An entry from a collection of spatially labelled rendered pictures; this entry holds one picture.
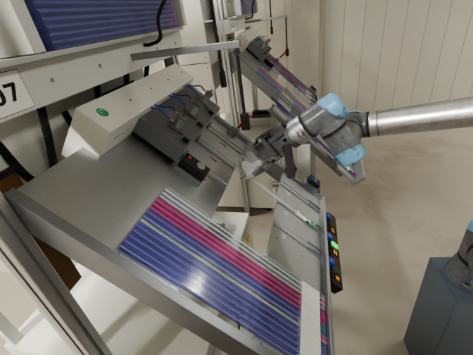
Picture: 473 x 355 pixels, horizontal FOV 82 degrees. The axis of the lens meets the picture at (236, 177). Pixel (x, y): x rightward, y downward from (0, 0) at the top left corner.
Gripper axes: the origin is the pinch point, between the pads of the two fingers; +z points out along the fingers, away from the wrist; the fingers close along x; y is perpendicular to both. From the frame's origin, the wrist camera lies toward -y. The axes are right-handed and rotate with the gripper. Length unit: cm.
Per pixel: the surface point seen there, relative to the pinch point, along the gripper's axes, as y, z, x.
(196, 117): 24.2, -1.1, 0.6
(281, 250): -17.7, -2.6, 19.7
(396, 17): -50, -101, -311
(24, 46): 49, -9, 39
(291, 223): -20.1, -3.1, 6.2
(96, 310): 1, 59, 34
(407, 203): -130, -19, -115
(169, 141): 24.7, 0.3, 17.0
